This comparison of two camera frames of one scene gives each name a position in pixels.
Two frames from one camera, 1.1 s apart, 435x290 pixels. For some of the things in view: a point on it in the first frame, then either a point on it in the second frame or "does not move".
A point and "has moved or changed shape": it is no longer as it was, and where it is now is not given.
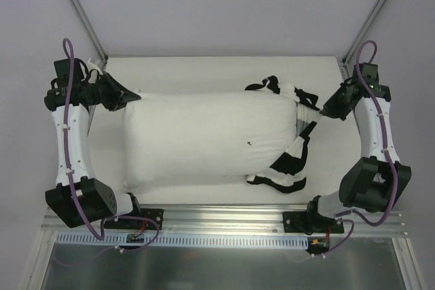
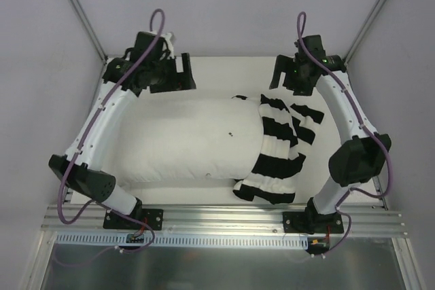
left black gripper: [109, 91] → [173, 78]
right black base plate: [310, 222] does not move
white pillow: [195, 137] has moved or changed shape
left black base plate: [154, 213] does not move
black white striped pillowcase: [284, 176] has moved or changed shape
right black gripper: [339, 104] → [285, 75]
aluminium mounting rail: [362, 221] does not move
